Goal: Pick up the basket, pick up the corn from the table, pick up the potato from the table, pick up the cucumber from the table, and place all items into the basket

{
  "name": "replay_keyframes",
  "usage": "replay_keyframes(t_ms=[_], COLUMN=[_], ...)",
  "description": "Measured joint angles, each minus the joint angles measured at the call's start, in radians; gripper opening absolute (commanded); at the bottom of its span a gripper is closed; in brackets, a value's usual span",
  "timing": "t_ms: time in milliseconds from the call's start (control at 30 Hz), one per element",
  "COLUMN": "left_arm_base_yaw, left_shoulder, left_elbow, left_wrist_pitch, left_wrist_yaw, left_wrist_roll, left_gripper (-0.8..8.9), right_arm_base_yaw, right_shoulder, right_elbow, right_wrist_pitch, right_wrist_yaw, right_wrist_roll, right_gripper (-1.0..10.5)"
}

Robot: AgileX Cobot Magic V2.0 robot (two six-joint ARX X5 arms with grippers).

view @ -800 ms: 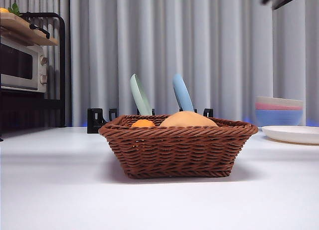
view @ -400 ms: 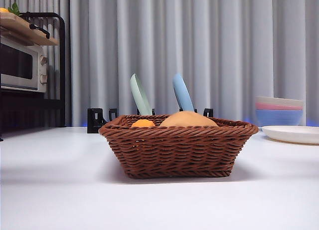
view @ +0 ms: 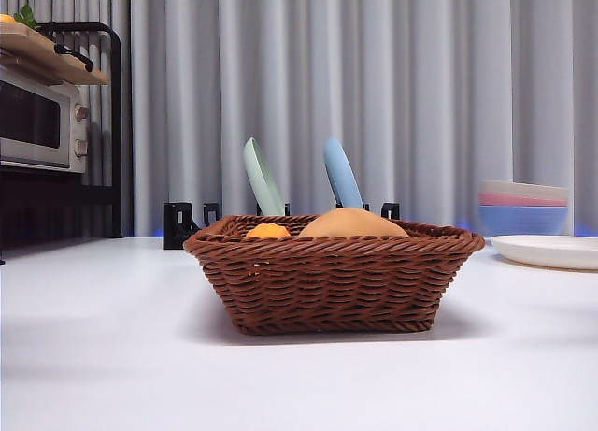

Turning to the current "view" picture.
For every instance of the black metal shelf rack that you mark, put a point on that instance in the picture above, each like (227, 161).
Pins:
(116, 122)

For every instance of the grey curtain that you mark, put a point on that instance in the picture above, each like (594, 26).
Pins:
(420, 76)

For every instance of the pink bowl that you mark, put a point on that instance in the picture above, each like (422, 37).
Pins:
(514, 199)

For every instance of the silver toaster oven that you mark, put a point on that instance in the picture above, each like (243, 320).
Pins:
(28, 118)

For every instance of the orange fruit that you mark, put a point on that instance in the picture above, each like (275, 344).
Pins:
(5, 18)

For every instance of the pale green plate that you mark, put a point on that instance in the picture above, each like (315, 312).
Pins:
(261, 178)

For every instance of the white bowl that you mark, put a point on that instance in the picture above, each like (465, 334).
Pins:
(523, 187)

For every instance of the tan potato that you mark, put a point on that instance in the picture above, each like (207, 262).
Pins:
(355, 223)

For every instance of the white plate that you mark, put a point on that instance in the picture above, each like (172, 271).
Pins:
(551, 251)

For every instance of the black dish rack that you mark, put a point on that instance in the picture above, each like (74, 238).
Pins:
(175, 225)

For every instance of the green leaves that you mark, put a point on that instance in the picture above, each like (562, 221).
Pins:
(25, 15)

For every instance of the pale blue plate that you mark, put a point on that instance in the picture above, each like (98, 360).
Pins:
(343, 174)

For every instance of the brown wicker basket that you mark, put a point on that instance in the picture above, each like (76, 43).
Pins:
(327, 286)

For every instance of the blue bowl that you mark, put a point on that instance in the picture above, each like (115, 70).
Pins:
(523, 218)

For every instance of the yellow-orange corn cob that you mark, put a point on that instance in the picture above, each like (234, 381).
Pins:
(268, 232)

